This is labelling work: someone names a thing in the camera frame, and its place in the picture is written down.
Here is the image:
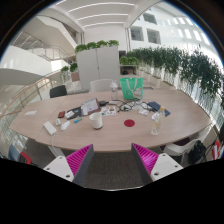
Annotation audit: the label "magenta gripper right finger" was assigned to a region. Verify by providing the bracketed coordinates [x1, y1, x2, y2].
[131, 143, 182, 185]

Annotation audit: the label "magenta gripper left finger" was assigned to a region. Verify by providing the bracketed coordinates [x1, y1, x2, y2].
[44, 144, 94, 186]

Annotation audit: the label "clear plastic water bottle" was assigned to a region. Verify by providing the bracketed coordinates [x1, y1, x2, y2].
[151, 106, 165, 135]

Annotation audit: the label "white chair right front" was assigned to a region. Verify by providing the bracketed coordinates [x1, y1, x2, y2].
[164, 126, 211, 156]

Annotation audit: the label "white computer mouse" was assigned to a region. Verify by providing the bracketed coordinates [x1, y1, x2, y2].
[60, 121, 70, 131]

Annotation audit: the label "black backpack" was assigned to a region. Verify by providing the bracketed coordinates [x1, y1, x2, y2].
[188, 140, 206, 165]

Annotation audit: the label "blue marker pen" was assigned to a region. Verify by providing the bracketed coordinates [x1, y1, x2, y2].
[74, 118, 82, 123]

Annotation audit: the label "red round coaster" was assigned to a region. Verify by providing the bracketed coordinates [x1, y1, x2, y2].
[124, 119, 135, 127]

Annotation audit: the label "white paper cup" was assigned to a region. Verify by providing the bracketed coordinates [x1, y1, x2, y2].
[89, 112, 103, 129]

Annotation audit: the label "red black phone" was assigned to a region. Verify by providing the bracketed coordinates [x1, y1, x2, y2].
[58, 111, 65, 118]

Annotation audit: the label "dark blue notebook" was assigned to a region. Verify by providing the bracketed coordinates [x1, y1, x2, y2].
[147, 101, 171, 117]

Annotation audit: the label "white paper sheet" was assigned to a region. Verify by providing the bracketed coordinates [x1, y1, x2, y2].
[24, 111, 37, 116]

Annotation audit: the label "black office chair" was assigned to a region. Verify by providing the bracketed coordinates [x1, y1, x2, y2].
[50, 85, 67, 98]

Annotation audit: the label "green tote bag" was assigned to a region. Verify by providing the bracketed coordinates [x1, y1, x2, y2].
[120, 77, 143, 100]

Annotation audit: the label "clear bottle white cap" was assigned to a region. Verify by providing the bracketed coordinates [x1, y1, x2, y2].
[110, 80, 118, 100]

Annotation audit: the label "green hedge plants row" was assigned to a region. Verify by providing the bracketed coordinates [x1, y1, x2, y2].
[127, 47, 224, 108]

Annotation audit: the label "white storage cabinet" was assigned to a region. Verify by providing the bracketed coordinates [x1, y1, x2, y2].
[76, 46, 120, 89]

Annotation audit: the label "tangled black cables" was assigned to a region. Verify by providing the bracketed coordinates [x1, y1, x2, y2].
[116, 98, 153, 113]

